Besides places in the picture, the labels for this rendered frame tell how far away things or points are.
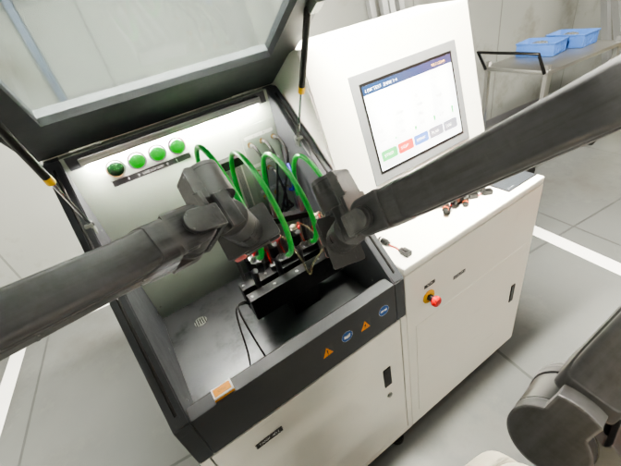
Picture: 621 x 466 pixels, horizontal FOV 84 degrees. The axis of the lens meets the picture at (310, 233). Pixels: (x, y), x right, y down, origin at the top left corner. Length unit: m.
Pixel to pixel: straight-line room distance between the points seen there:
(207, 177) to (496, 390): 1.72
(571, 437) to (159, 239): 0.48
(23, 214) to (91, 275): 2.68
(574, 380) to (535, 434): 0.07
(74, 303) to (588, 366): 0.50
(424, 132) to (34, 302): 1.17
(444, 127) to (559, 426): 1.09
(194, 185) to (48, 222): 2.61
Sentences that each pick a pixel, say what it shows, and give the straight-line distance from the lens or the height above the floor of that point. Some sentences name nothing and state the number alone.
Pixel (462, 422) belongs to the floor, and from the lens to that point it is 1.88.
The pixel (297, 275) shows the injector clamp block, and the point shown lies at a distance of 1.07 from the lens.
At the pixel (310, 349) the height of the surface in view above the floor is 0.92.
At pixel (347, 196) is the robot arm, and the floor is 1.40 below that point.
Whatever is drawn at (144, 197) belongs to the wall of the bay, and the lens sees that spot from 1.16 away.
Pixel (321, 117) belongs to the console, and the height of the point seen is 1.37.
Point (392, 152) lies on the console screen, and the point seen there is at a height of 1.19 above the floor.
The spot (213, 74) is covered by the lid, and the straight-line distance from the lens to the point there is 1.00.
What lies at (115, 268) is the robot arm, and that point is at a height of 1.47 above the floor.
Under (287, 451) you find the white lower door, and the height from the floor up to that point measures 0.57.
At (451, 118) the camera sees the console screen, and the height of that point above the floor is 1.20.
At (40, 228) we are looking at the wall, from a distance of 3.13.
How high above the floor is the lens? 1.67
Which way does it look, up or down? 34 degrees down
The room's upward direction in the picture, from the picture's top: 14 degrees counter-clockwise
